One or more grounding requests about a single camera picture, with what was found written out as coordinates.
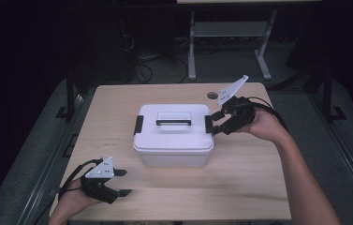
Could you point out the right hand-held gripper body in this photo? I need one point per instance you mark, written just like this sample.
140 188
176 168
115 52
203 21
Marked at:
241 114

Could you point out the white plastic storage box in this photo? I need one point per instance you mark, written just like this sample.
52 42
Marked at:
174 158

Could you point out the metal floor rail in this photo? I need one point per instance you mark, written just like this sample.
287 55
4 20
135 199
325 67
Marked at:
49 150
342 156

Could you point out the person's left hand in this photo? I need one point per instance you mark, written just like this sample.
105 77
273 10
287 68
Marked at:
76 200

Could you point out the grey metal desk frame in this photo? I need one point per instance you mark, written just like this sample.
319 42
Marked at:
227 29

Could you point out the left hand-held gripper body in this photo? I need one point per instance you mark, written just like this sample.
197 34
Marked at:
97 187

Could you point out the person's right hand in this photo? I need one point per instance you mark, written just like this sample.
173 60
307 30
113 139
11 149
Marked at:
266 126

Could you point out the black metal stand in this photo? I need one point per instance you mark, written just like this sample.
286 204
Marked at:
328 100
70 100

